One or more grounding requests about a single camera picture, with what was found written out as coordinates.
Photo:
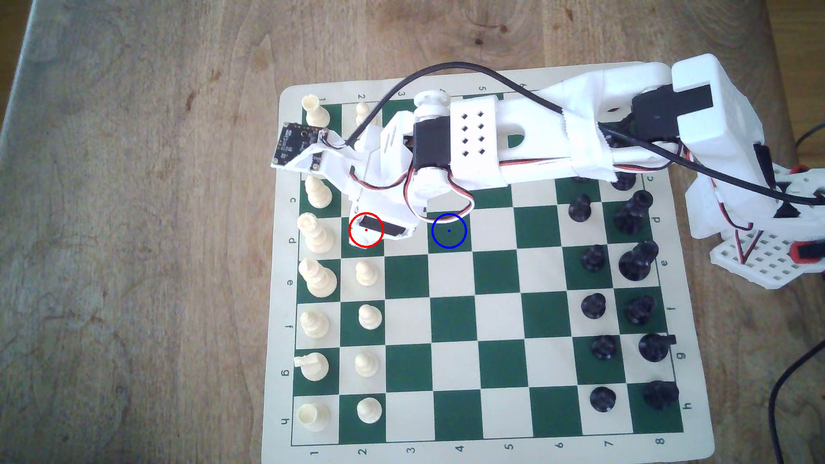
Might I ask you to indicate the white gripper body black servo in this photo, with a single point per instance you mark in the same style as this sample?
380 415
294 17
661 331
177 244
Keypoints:
383 227

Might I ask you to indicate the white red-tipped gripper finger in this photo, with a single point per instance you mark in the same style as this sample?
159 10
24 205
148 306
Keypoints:
367 240

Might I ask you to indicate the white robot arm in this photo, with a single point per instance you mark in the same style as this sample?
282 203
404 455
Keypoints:
599 96

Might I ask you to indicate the white chess pawn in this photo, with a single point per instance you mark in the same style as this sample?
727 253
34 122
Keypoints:
369 410
367 274
369 317
362 113
366 365

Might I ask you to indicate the white chess queen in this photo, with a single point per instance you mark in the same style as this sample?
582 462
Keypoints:
316 237

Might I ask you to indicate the white chess king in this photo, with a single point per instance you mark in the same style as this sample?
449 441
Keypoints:
319 280

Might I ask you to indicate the white chess bishop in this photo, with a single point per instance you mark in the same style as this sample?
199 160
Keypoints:
317 194
314 325

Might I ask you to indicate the white chess rook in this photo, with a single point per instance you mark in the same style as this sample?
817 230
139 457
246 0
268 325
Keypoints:
312 417
316 116

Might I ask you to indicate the white chess knight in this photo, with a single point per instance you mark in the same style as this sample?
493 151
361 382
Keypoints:
314 367

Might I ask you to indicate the black chess pawn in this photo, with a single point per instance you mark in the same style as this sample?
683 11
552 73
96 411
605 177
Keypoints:
580 209
604 347
602 399
593 306
593 258

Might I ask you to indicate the black chess bishop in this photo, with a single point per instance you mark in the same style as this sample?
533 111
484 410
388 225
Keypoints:
623 180
640 310

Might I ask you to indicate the black chess queen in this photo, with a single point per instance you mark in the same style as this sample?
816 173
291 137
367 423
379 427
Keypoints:
630 216

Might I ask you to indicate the black chess king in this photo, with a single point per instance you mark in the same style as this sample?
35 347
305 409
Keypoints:
637 263

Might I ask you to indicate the black chess knight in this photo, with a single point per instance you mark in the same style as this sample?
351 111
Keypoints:
654 348

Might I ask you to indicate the black chess rook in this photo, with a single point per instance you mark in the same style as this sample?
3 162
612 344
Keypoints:
660 395

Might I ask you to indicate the green cream chessboard mat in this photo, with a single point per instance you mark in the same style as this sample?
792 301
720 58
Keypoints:
451 322

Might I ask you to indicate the white breadboard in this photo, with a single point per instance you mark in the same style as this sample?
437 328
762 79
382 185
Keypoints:
767 261

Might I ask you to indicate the red component on breadboard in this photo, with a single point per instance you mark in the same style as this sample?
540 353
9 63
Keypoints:
809 251

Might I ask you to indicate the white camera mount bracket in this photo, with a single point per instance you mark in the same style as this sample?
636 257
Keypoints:
329 169

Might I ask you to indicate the black camera circuit board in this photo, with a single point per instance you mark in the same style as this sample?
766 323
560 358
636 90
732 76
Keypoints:
296 145

